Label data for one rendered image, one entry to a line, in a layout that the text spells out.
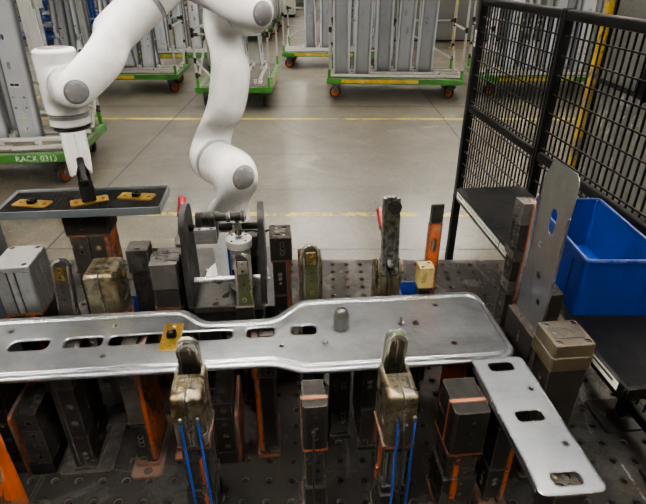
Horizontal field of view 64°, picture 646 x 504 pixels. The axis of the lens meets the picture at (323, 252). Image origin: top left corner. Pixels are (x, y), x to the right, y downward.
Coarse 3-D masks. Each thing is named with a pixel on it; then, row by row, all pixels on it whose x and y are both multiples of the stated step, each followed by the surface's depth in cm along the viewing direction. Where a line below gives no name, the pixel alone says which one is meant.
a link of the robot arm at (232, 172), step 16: (224, 144) 137; (208, 160) 135; (224, 160) 131; (240, 160) 132; (208, 176) 136; (224, 176) 131; (240, 176) 132; (256, 176) 136; (224, 192) 133; (240, 192) 135; (208, 208) 145; (224, 208) 140; (240, 208) 143
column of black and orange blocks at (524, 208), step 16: (528, 208) 112; (512, 224) 118; (528, 224) 114; (512, 240) 119; (512, 256) 118; (512, 272) 121; (512, 288) 123; (496, 304) 129; (512, 304) 125; (496, 320) 129; (496, 368) 134
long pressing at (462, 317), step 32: (0, 320) 107; (32, 320) 107; (64, 320) 108; (96, 320) 108; (128, 320) 108; (160, 320) 108; (192, 320) 108; (256, 320) 107; (288, 320) 108; (320, 320) 108; (352, 320) 108; (384, 320) 108; (448, 320) 108; (480, 320) 108; (0, 352) 99; (32, 352) 99; (64, 352) 99; (96, 352) 99; (128, 352) 99; (160, 352) 99; (224, 352) 99; (256, 352) 99; (288, 352) 99; (320, 352) 99; (352, 352) 99; (416, 352) 99; (448, 352) 99; (480, 352) 99; (512, 352) 100
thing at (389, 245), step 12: (384, 204) 110; (396, 204) 107; (384, 216) 111; (396, 216) 112; (384, 228) 112; (396, 228) 112; (384, 240) 113; (396, 240) 113; (384, 252) 114; (396, 252) 114; (384, 264) 115; (396, 264) 115
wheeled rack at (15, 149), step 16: (32, 0) 378; (80, 16) 466; (96, 112) 508; (48, 128) 495; (96, 128) 498; (0, 144) 436; (16, 144) 451; (32, 144) 451; (48, 144) 449; (0, 160) 428; (16, 160) 429; (32, 160) 431; (48, 160) 432; (64, 160) 433; (64, 176) 444
